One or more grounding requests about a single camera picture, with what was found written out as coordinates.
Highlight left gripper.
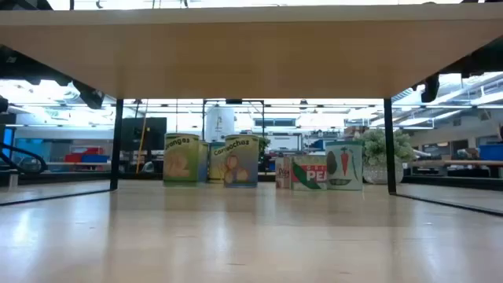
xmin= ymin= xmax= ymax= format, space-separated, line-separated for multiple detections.
xmin=23 ymin=57 xmax=105 ymax=111

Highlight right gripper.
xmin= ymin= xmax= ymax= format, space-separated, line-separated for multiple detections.
xmin=420 ymin=50 xmax=485 ymax=104

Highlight tall can labelled Oranges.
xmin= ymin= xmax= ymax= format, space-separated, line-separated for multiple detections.
xmin=163 ymin=132 xmax=200 ymax=186

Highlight teal can with vegetable pictures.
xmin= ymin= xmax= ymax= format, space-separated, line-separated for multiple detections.
xmin=325 ymin=140 xmax=364 ymax=192

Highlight tall can yellow label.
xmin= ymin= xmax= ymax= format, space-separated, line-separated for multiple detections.
xmin=207 ymin=141 xmax=227 ymax=184

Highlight short green peas can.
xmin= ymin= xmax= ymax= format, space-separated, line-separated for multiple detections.
xmin=290 ymin=154 xmax=329 ymax=192

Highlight tall can labelled Carrioches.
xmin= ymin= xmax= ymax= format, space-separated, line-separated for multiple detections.
xmin=223 ymin=134 xmax=260 ymax=189

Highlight short can pink white label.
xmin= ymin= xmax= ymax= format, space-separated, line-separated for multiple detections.
xmin=274 ymin=156 xmax=292 ymax=189

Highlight wooden shelf with black legs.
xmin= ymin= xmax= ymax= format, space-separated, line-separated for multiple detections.
xmin=0 ymin=2 xmax=503 ymax=217

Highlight red storage bin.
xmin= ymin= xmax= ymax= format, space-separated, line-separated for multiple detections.
xmin=64 ymin=147 xmax=105 ymax=164

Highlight yellow pole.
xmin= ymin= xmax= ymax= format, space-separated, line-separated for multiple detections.
xmin=135 ymin=100 xmax=149 ymax=174

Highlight black monitor screen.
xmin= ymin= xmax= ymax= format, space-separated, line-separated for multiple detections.
xmin=120 ymin=116 xmax=168 ymax=153

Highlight long wooden bench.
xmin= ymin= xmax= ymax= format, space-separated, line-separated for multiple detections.
xmin=408 ymin=159 xmax=503 ymax=168

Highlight artificial plant in white pot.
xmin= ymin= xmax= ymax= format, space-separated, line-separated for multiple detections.
xmin=354 ymin=128 xmax=416 ymax=186

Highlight large blue storage bin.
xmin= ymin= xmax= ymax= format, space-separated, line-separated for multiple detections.
xmin=478 ymin=143 xmax=503 ymax=161

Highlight white cylindrical tank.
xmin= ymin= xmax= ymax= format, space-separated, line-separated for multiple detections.
xmin=204 ymin=105 xmax=236 ymax=143

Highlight small green background plant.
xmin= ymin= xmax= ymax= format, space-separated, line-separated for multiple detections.
xmin=258 ymin=136 xmax=272 ymax=160

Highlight black curved cable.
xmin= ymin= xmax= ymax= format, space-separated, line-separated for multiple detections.
xmin=0 ymin=141 xmax=49 ymax=175

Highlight black aluminium table frame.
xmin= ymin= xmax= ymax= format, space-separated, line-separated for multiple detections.
xmin=0 ymin=171 xmax=503 ymax=192

